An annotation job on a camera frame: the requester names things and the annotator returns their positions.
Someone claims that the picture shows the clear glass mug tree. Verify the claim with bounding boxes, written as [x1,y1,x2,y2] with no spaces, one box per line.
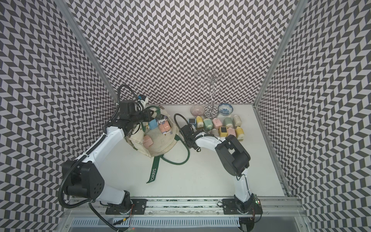
[195,67,231,119]

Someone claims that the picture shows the blue pencil sharpener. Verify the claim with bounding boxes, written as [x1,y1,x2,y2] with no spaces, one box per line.
[188,118,197,128]
[148,119,158,130]

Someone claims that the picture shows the blue white ceramic bowl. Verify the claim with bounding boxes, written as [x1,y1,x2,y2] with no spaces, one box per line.
[218,103,233,116]

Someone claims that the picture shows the cream tote bag green handles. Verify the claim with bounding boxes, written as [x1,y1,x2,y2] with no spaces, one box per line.
[125,105,190,184]

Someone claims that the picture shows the beige round pencil sharpener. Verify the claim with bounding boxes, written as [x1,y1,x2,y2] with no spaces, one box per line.
[210,129,219,137]

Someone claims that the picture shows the pink ceramic bowl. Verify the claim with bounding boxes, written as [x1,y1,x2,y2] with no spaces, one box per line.
[190,105,205,117]

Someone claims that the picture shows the yellow black-top pencil sharpener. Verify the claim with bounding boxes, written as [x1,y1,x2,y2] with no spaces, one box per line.
[218,126,228,137]

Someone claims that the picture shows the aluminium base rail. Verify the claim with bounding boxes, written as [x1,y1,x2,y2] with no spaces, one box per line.
[57,197,312,232]

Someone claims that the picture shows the cream pencil sharpener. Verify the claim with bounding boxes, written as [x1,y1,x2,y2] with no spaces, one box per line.
[233,115,242,128]

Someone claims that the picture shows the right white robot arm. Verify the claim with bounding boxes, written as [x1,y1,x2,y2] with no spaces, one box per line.
[180,125,263,215]

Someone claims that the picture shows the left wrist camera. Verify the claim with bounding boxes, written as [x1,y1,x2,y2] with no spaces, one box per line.
[119,94,148,119]

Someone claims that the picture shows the pink pencil sharpener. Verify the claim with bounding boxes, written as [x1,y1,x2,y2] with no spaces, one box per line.
[143,135,154,149]
[227,128,236,137]
[158,120,172,135]
[212,118,223,130]

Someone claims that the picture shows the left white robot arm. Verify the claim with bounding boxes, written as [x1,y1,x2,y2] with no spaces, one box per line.
[58,109,154,214]

